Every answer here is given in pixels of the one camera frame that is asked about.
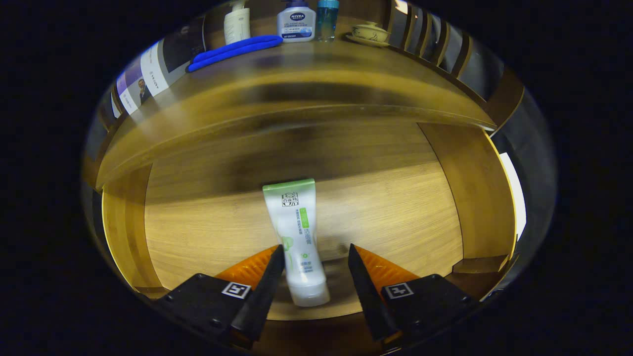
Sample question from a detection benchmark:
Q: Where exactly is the purple book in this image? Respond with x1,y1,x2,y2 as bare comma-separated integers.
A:
114,62,155,118

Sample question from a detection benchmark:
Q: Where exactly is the wooden countertop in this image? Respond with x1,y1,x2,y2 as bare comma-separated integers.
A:
96,40,497,188

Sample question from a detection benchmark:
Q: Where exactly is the white and green tube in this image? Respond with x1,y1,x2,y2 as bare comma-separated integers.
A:
262,178,331,308

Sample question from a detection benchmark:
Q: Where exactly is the blue folded cloth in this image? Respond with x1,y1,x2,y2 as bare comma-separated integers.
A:
186,35,283,74

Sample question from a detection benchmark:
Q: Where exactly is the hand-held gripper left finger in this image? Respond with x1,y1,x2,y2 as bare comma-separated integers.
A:
157,244,286,349

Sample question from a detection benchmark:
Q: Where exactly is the teal bottle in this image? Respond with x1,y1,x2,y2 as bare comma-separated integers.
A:
316,0,340,42

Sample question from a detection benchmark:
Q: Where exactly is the white pump bottle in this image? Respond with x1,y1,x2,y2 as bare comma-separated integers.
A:
224,0,251,45

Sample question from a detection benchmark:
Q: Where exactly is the white book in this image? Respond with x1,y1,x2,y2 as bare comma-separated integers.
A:
140,16,207,98

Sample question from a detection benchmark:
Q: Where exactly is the brown wooden cabinet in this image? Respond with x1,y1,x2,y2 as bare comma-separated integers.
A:
82,0,527,297

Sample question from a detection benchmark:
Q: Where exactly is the wooden cabinet drawer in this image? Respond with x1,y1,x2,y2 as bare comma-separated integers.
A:
96,121,519,356

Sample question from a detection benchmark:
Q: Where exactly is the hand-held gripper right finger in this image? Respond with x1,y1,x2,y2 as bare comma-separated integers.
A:
348,243,479,347

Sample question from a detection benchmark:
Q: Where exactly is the white bottle with blue cap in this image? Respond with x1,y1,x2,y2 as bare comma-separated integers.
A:
276,0,317,44

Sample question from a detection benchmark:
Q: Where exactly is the yellow lidded teacup with saucer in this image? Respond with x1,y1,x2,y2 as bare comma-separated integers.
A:
345,21,391,48

